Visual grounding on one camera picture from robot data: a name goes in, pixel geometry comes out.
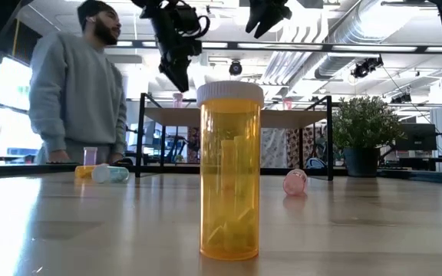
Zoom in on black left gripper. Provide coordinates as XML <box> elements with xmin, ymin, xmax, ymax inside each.
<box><xmin>150</xmin><ymin>2</ymin><xmax>203</xmax><ymax>92</ymax></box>

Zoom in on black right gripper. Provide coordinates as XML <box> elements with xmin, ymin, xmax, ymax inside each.
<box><xmin>246</xmin><ymin>0</ymin><xmax>293</xmax><ymax>39</ymax></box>

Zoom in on teal pill bottle white cap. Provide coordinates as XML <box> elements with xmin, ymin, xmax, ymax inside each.
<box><xmin>91</xmin><ymin>163</ymin><xmax>130</xmax><ymax>184</ymax></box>

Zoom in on orange pill bottle white cap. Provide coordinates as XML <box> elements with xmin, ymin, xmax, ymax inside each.
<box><xmin>196</xmin><ymin>80</ymin><xmax>265</xmax><ymax>261</ymax></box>
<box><xmin>74</xmin><ymin>165</ymin><xmax>97</xmax><ymax>179</ymax></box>

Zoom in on wooden shelf black metal legs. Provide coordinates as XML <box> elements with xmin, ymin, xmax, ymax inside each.
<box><xmin>135</xmin><ymin>91</ymin><xmax>335</xmax><ymax>182</ymax></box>

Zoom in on black ceiling spotlight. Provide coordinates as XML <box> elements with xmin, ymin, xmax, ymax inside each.
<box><xmin>228</xmin><ymin>60</ymin><xmax>243</xmax><ymax>77</ymax></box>

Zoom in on person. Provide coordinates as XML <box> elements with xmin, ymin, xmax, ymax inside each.
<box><xmin>28</xmin><ymin>0</ymin><xmax>128</xmax><ymax>165</ymax></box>

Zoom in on black spotlight cluster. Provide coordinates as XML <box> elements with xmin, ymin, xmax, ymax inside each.
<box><xmin>350</xmin><ymin>56</ymin><xmax>384</xmax><ymax>80</ymax></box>

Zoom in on linear ceiling light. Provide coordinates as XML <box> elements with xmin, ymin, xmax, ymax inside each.
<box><xmin>115</xmin><ymin>39</ymin><xmax>442</xmax><ymax>54</ymax></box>

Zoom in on patterned fabric panel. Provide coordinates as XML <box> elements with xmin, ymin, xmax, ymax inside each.
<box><xmin>261</xmin><ymin>128</ymin><xmax>324</xmax><ymax>169</ymax></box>

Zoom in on potted green plant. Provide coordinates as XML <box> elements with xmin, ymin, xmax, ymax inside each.
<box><xmin>331</xmin><ymin>95</ymin><xmax>405</xmax><ymax>178</ymax></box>

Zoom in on blue white rounded object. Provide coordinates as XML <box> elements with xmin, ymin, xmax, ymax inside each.
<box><xmin>305</xmin><ymin>157</ymin><xmax>326</xmax><ymax>170</ymax></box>

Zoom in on black track spotlights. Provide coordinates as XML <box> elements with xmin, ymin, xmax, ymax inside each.
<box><xmin>390</xmin><ymin>91</ymin><xmax>413</xmax><ymax>105</ymax></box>

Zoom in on large window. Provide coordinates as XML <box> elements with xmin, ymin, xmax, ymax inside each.
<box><xmin>0</xmin><ymin>57</ymin><xmax>45</xmax><ymax>164</ymax></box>

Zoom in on black computer monitor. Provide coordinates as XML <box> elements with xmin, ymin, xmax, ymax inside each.
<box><xmin>394</xmin><ymin>123</ymin><xmax>438</xmax><ymax>152</ymax></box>

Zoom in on silver air duct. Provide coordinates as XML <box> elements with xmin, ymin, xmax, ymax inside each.
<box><xmin>312</xmin><ymin>0</ymin><xmax>424</xmax><ymax>80</ymax></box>

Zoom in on black metal rig frame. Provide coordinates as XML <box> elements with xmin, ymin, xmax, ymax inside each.
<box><xmin>0</xmin><ymin>163</ymin><xmax>442</xmax><ymax>187</ymax></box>

